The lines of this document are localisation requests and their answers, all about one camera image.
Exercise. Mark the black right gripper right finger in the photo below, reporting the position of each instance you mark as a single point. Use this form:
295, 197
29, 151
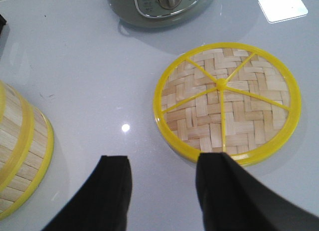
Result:
233, 200

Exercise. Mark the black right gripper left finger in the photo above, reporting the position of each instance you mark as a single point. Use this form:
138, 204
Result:
102, 203

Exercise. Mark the woven bamboo steamer lid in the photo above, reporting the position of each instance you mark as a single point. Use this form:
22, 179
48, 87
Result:
227, 97

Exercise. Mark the bamboo steamer tier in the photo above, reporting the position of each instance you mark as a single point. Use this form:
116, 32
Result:
16, 132
32, 170

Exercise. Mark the grey-green electric cooking pot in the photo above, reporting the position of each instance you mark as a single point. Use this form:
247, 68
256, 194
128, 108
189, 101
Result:
157, 13

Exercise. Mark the black bowl rack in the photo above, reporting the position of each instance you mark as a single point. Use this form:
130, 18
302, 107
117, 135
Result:
2, 22

